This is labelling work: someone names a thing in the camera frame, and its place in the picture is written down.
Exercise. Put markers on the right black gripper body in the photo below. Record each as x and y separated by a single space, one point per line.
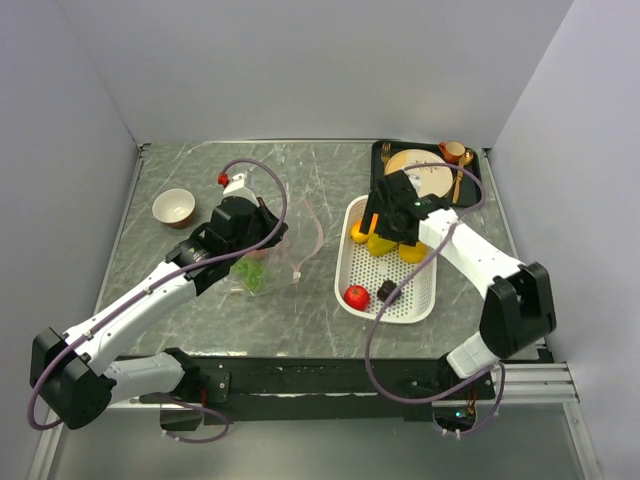
385 225

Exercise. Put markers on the pink peach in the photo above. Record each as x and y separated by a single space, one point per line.
258 254

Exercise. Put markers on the yellow green starfruit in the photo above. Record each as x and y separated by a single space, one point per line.
378 246

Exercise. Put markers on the green grapes bunch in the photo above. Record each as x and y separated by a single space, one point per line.
251 273

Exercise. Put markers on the clear zip top bag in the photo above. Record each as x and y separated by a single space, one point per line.
302 241

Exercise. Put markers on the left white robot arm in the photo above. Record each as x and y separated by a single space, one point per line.
99 341

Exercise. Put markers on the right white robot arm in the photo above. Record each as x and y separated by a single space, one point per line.
518 305

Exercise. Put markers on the cream orange plate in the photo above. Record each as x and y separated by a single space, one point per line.
427 172

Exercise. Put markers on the yellow pear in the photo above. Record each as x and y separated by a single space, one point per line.
413 254

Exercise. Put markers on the orange yellow mango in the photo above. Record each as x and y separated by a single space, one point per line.
358 236

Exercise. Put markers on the gold fork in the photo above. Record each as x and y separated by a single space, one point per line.
385 155

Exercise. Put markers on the white brown bowl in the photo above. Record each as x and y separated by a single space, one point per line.
174 208

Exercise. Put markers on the white perforated basket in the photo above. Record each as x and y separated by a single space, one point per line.
355 266

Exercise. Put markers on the orange cup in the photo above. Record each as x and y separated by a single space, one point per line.
452 151

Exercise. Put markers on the gold spoon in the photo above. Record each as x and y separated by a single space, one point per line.
463 161

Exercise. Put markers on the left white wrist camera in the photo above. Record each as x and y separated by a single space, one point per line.
240 185

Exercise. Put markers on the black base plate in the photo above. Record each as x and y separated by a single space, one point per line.
459 415

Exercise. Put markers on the aluminium rail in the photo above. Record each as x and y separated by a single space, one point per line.
217 380

